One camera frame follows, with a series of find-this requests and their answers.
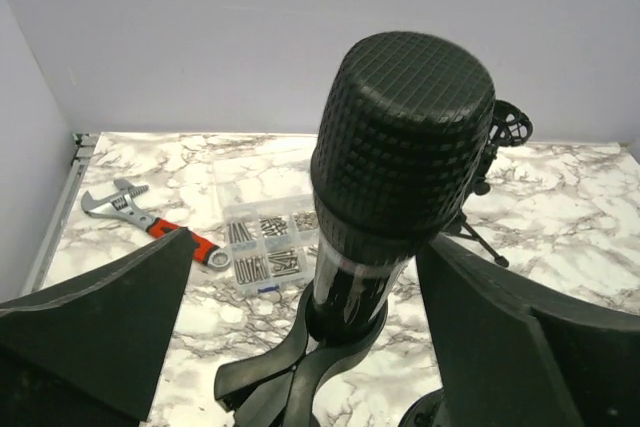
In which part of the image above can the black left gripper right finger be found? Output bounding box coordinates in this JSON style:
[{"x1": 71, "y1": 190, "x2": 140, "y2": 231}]
[{"x1": 417, "y1": 236, "x2": 639, "y2": 426}]

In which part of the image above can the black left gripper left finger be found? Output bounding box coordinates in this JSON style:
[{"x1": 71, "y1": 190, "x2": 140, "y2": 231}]
[{"x1": 1, "y1": 228, "x2": 195, "y2": 426}]

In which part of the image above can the black tripod microphone stand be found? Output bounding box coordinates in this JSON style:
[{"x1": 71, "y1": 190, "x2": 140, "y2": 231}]
[{"x1": 447, "y1": 99, "x2": 533, "y2": 269}]

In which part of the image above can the black microphone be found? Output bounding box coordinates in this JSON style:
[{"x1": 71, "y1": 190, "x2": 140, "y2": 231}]
[{"x1": 310, "y1": 31, "x2": 495, "y2": 342}]

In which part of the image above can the clear plastic screw organizer box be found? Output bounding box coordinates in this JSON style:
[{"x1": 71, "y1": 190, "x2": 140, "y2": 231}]
[{"x1": 212, "y1": 159, "x2": 319, "y2": 301}]

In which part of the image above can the red handled adjustable wrench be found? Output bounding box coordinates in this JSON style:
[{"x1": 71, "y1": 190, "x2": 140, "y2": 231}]
[{"x1": 81, "y1": 178, "x2": 231, "y2": 270}]

